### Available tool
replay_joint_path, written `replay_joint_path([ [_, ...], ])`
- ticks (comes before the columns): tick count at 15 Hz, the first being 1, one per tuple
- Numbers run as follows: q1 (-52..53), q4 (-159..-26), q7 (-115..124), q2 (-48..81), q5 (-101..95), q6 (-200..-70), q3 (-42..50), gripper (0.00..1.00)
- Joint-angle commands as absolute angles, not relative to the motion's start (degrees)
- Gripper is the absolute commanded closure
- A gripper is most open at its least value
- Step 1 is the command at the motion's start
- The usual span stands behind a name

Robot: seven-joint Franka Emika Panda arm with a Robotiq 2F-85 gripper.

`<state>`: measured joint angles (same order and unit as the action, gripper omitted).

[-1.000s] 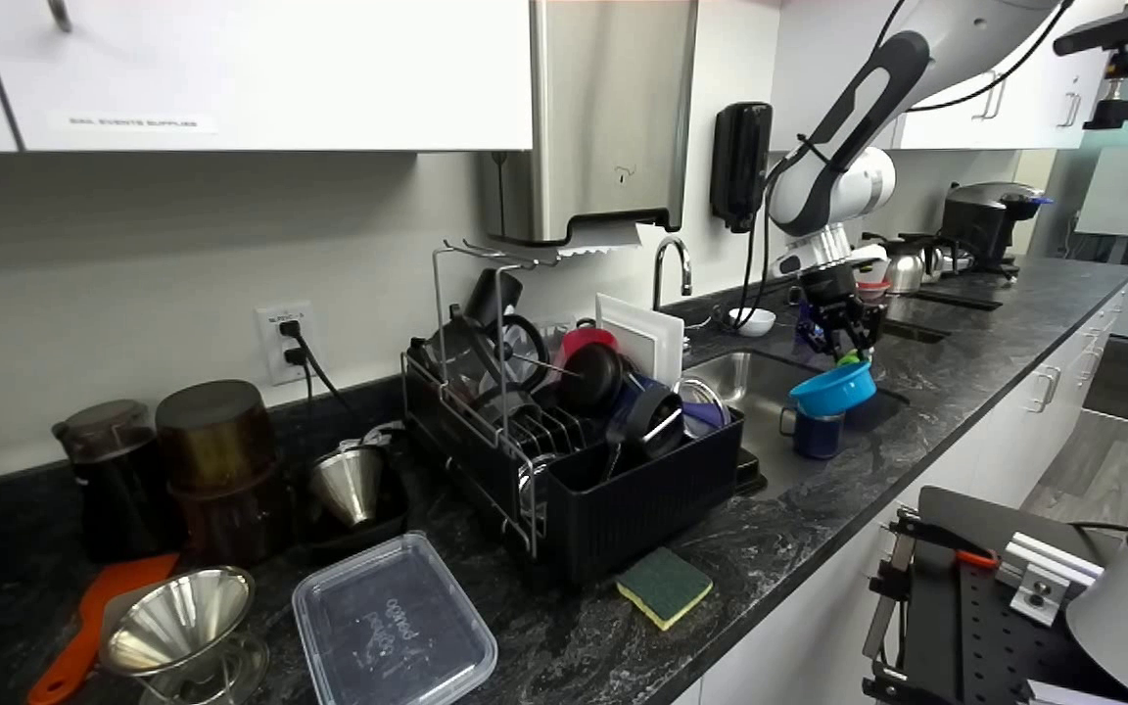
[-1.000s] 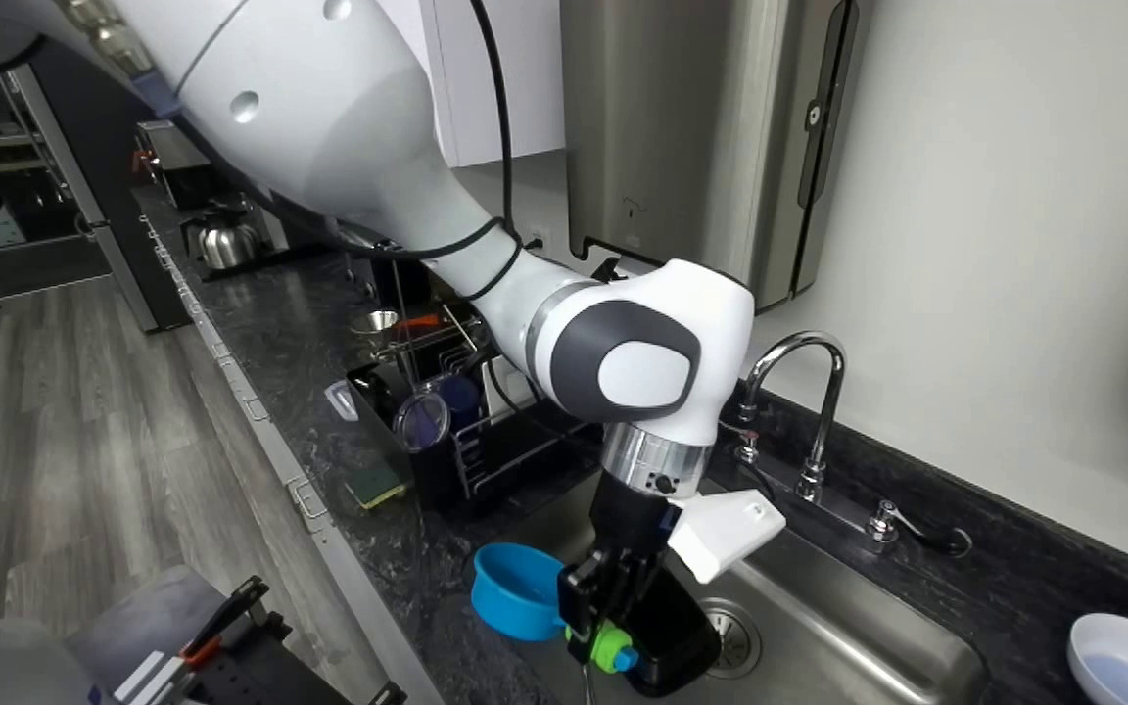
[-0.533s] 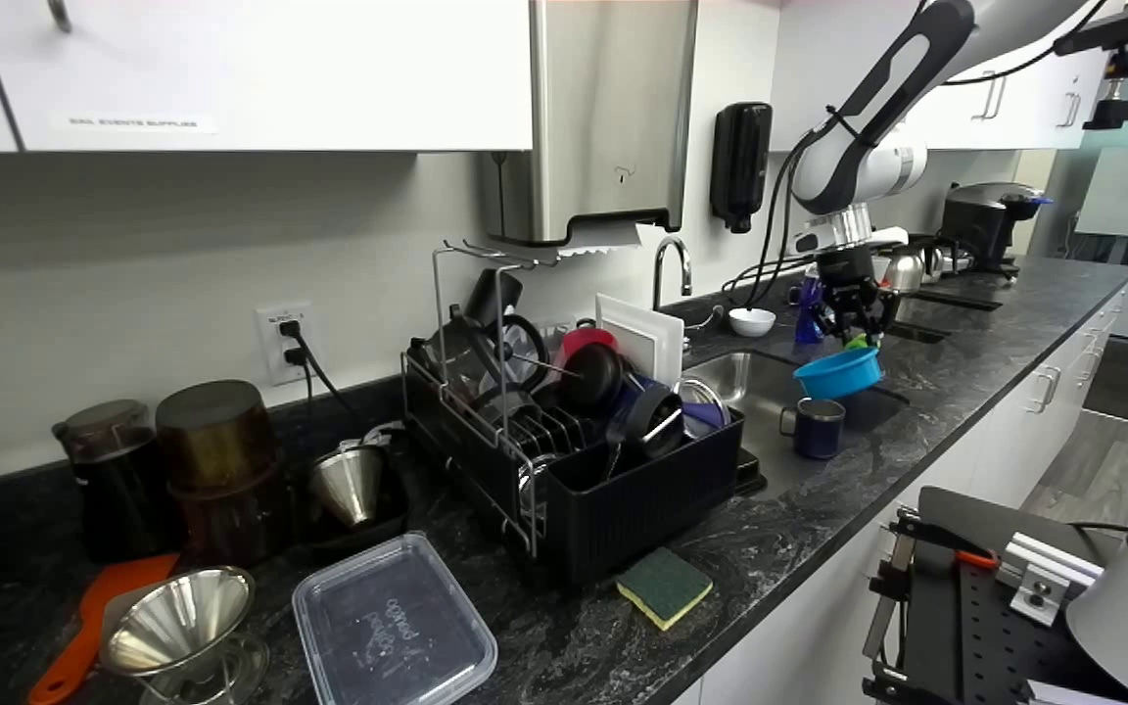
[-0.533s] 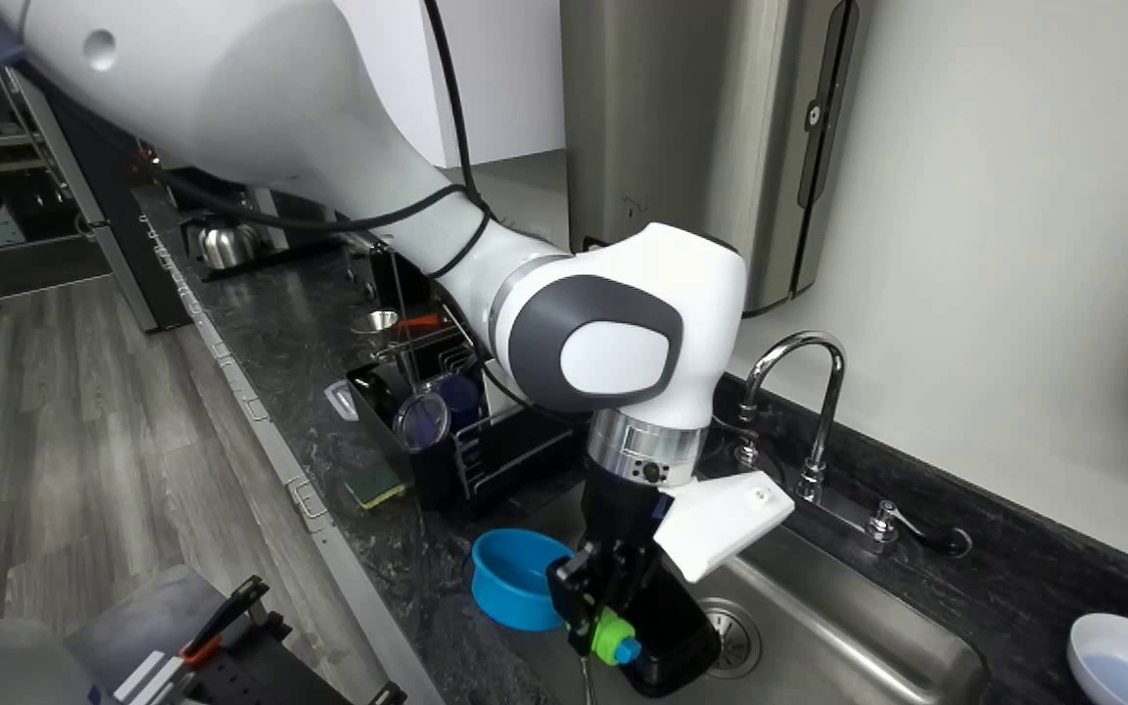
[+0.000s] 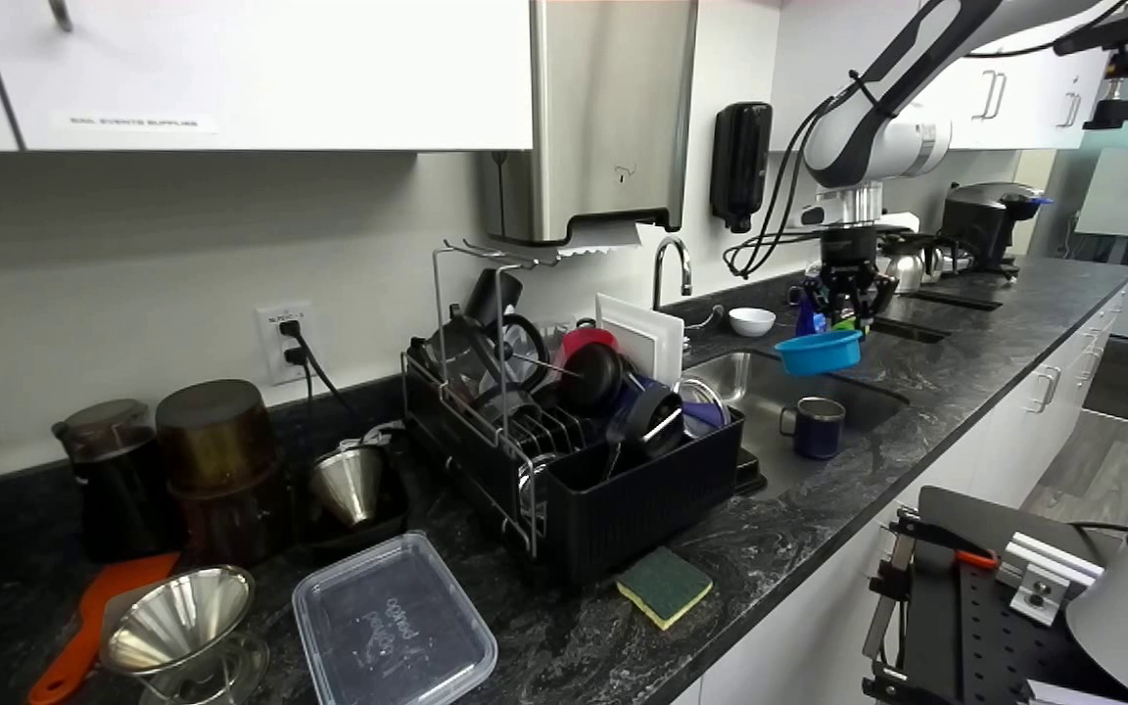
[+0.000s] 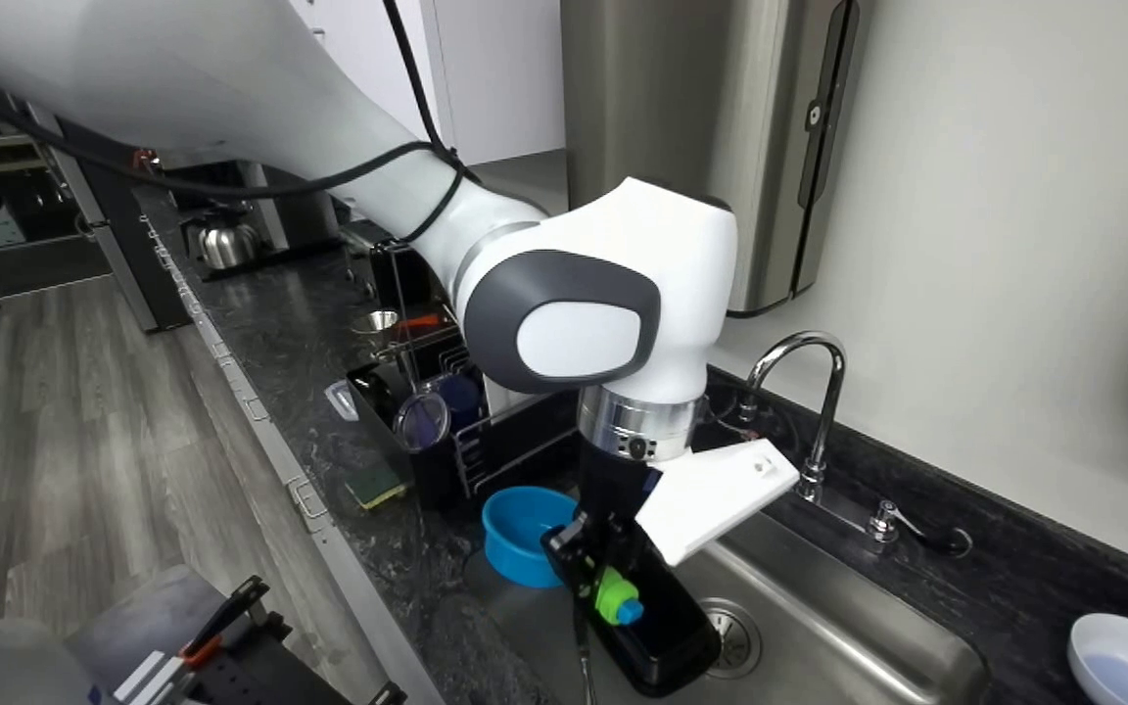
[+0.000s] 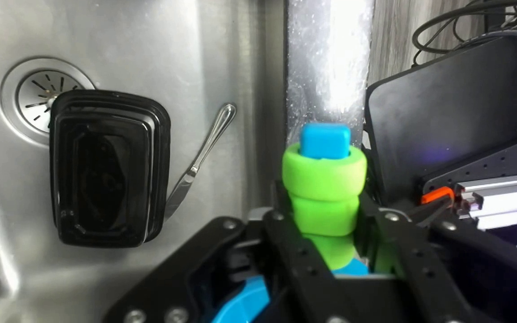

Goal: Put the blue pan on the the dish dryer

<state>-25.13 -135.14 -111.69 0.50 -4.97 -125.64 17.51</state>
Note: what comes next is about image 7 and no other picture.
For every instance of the sink drain strainer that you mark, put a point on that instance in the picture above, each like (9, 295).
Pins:
(35, 91)

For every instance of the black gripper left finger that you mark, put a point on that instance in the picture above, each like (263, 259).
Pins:
(186, 270)

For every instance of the steel butter knife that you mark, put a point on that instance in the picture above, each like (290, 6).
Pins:
(204, 150)

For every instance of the stainless steel sink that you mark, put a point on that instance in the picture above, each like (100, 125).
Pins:
(222, 60)

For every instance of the aluminium extrusion bar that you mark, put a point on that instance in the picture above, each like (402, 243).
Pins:
(502, 195)

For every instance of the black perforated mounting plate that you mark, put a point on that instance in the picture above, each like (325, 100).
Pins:
(509, 159)

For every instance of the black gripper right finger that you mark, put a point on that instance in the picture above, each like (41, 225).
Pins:
(425, 252)

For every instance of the black plastic container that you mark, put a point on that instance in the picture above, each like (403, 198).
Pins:
(107, 168)

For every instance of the black clamp with orange tip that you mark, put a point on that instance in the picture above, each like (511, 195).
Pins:
(438, 195)

